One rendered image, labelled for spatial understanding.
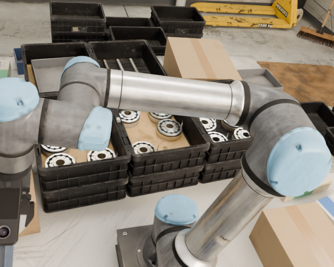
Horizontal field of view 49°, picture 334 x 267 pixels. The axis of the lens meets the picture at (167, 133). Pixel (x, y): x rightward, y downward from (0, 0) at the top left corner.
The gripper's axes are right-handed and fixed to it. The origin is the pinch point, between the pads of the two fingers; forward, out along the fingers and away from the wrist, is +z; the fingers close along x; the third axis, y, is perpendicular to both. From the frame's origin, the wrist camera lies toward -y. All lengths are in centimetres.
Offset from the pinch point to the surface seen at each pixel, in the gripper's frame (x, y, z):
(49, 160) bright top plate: -9, 46, 25
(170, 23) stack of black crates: -99, 217, 40
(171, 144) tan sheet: -55, 54, 21
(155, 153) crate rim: -43, 40, 13
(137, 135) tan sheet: -43, 60, 23
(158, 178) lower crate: -48, 40, 26
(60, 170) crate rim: -12.2, 35.5, 18.0
